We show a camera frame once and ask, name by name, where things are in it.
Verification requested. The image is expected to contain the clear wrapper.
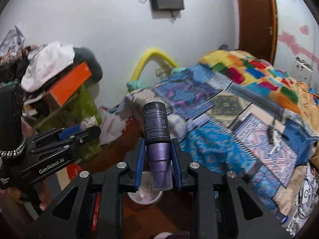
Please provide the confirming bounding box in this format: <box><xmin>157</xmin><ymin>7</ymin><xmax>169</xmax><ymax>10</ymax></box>
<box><xmin>80</xmin><ymin>116</ymin><xmax>98</xmax><ymax>130</ymax></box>

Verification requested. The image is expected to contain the white wardrobe with pink hearts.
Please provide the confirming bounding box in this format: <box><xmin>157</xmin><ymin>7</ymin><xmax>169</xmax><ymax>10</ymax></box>
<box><xmin>272</xmin><ymin>0</ymin><xmax>319</xmax><ymax>75</ymax></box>

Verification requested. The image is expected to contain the white red shopping bag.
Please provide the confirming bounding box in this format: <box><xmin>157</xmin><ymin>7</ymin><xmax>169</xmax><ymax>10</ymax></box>
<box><xmin>98</xmin><ymin>106</ymin><xmax>132</xmax><ymax>146</ymax></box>

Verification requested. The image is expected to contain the green plastic bag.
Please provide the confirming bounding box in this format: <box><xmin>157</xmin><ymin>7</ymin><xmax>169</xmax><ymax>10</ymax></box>
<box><xmin>37</xmin><ymin>84</ymin><xmax>103</xmax><ymax>161</ymax></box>

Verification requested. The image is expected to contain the yellow curved baby gym bar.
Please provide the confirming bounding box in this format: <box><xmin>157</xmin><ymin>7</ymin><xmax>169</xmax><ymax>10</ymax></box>
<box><xmin>127</xmin><ymin>48</ymin><xmax>182</xmax><ymax>92</ymax></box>

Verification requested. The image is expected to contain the orange box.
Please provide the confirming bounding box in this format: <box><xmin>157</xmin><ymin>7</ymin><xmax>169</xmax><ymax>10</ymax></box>
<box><xmin>43</xmin><ymin>62</ymin><xmax>92</xmax><ymax>111</ymax></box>

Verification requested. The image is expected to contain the brown wooden door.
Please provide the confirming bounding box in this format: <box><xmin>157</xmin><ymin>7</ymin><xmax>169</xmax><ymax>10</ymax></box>
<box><xmin>238</xmin><ymin>0</ymin><xmax>277</xmax><ymax>63</ymax></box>

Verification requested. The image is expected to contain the blue patchwork bedsheet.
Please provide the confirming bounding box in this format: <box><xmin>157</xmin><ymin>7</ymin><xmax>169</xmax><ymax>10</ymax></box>
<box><xmin>118</xmin><ymin>64</ymin><xmax>318</xmax><ymax>215</ymax></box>

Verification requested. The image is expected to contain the colourful checked blanket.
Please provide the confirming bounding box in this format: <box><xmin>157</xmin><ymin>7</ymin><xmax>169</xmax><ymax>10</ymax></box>
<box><xmin>200</xmin><ymin>50</ymin><xmax>318</xmax><ymax>131</ymax></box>

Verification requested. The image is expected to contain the white sticker covered box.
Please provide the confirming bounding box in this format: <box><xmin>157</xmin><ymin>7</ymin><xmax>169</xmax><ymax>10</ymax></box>
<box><xmin>290</xmin><ymin>57</ymin><xmax>313</xmax><ymax>85</ymax></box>

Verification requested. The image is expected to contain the white charger with cables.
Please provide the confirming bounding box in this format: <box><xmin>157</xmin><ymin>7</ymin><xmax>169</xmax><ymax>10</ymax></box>
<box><xmin>297</xmin><ymin>166</ymin><xmax>318</xmax><ymax>219</ymax></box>

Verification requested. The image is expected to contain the white trash bin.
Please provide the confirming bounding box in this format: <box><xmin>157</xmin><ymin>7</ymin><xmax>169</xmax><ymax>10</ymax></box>
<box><xmin>128</xmin><ymin>171</ymin><xmax>163</xmax><ymax>206</ymax></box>

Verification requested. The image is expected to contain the purple black spray bottle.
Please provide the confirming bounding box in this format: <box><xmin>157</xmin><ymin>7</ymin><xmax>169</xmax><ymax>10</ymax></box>
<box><xmin>143</xmin><ymin>101</ymin><xmax>172</xmax><ymax>191</ymax></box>

